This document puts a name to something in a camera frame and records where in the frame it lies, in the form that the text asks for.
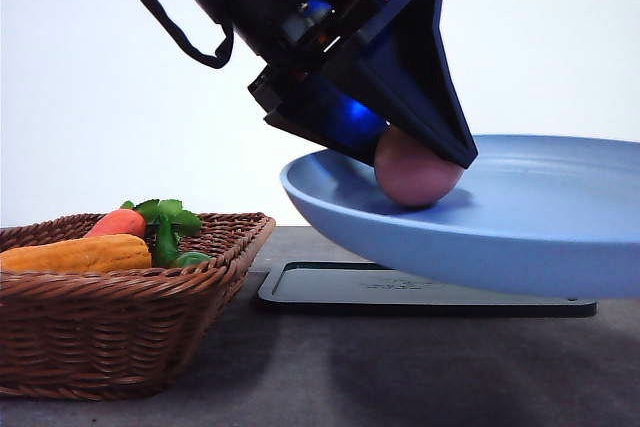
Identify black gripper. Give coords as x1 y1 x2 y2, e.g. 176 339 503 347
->
198 0 478 169

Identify brown egg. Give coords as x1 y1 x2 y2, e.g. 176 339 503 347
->
374 124 464 206

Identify blue plate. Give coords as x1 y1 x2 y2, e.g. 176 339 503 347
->
281 135 640 299

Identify brown wicker basket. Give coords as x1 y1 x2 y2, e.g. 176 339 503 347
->
0 212 276 400

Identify black serving tray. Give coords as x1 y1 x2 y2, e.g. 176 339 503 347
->
258 262 597 318

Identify green carrot leaves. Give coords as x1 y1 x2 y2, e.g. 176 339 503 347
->
120 199 202 268

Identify green toy pepper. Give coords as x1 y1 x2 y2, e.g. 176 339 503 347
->
175 251 213 268

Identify orange toy carrot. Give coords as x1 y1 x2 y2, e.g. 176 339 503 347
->
84 209 146 238

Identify yellow toy corn cob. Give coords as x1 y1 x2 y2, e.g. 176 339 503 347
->
0 234 152 274

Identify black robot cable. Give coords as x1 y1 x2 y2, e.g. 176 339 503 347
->
147 0 235 68

